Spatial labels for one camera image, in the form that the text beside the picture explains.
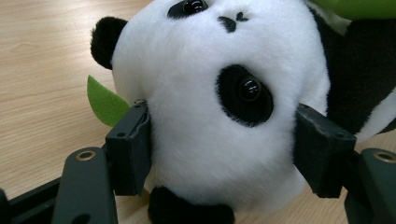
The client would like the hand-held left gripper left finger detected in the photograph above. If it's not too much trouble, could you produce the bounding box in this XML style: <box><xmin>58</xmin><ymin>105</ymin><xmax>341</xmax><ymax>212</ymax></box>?
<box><xmin>105</xmin><ymin>102</ymin><xmax>153</xmax><ymax>198</ymax></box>

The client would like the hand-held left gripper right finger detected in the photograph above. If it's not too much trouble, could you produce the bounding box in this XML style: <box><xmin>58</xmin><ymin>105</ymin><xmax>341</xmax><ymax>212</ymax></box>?
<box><xmin>292</xmin><ymin>103</ymin><xmax>358</xmax><ymax>200</ymax></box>

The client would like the panda plush toy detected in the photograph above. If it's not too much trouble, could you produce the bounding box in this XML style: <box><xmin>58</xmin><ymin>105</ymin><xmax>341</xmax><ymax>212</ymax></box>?
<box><xmin>87</xmin><ymin>0</ymin><xmax>396</xmax><ymax>224</ymax></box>

